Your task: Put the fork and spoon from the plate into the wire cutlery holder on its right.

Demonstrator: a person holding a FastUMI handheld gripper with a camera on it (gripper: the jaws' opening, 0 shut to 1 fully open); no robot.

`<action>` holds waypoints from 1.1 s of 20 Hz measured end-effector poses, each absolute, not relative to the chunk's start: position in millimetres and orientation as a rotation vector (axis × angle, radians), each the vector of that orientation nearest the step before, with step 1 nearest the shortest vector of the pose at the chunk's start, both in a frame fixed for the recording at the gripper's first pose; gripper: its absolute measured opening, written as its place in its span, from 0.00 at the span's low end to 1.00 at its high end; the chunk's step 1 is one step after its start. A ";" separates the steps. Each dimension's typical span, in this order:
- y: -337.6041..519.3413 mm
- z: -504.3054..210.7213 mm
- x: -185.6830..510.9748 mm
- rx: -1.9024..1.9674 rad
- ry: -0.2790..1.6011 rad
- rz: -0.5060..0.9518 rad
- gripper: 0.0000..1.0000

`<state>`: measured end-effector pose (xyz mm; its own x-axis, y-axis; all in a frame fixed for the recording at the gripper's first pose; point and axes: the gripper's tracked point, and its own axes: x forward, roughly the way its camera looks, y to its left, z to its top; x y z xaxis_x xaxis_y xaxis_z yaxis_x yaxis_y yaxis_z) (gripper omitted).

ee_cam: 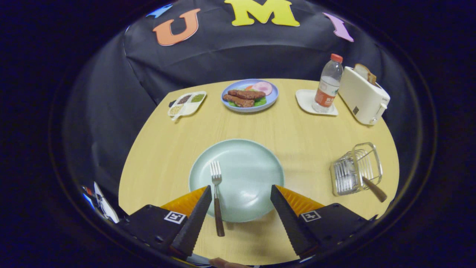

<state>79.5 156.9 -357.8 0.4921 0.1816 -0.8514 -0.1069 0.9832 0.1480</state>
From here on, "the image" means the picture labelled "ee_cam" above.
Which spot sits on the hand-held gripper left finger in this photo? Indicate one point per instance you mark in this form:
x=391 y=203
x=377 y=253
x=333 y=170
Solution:
x=195 y=223

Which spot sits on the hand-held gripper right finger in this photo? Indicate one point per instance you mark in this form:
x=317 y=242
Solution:
x=290 y=227

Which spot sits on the pale green plate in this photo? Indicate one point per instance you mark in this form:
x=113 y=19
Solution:
x=245 y=175

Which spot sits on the white divided seasoning tray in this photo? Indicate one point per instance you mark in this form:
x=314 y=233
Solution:
x=189 y=106

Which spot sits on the green lettuce leaf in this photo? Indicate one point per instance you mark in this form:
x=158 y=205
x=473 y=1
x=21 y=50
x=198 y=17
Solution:
x=261 y=101

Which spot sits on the white square coaster tray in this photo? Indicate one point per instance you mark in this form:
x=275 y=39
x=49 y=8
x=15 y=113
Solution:
x=305 y=98

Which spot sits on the brown meat slice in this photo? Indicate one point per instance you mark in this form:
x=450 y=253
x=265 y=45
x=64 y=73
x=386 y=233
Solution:
x=238 y=101
x=247 y=94

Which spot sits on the blue food plate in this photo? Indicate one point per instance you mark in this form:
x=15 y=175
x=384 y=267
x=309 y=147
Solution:
x=273 y=98

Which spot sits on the pink ham slice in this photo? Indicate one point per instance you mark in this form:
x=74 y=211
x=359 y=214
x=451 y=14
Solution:
x=263 y=88

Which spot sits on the clear red-capped water bottle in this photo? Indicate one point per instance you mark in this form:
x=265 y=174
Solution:
x=328 y=89

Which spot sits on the white toaster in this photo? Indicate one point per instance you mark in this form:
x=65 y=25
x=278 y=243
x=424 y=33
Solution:
x=362 y=98

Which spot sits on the toast bread slice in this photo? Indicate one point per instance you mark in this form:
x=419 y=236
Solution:
x=360 y=70
x=372 y=78

